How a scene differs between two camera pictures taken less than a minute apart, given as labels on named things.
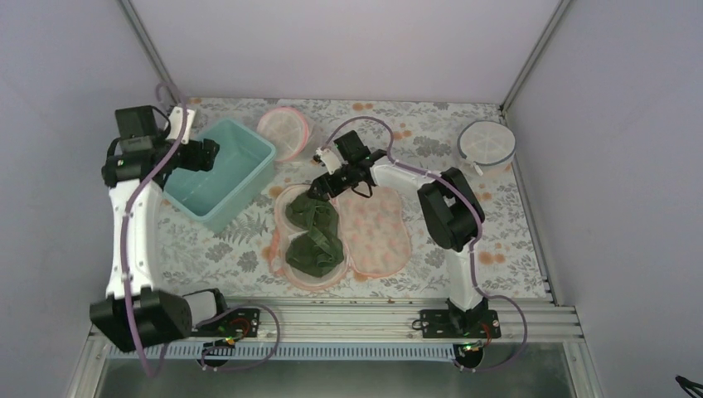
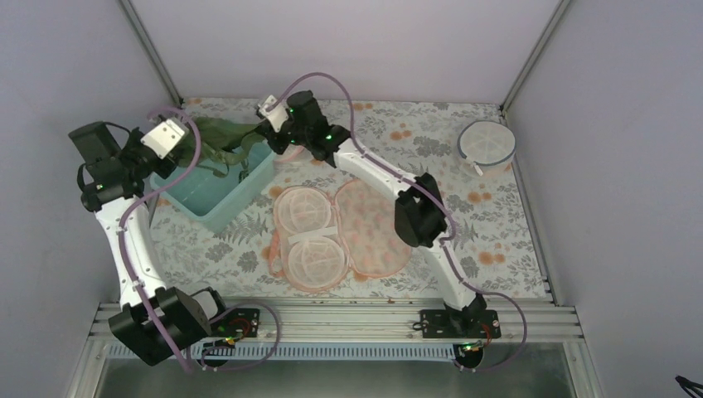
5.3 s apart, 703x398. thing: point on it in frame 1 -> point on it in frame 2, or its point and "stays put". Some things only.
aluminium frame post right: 534,55 stays put
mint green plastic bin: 242,172 stays put
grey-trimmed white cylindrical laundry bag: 487,146 stays put
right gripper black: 323,185 -> 266,129
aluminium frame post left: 138,22 stays put
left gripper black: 207,155 -> 166,171
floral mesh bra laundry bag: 372,231 stays put
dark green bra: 312,254 -> 219,143
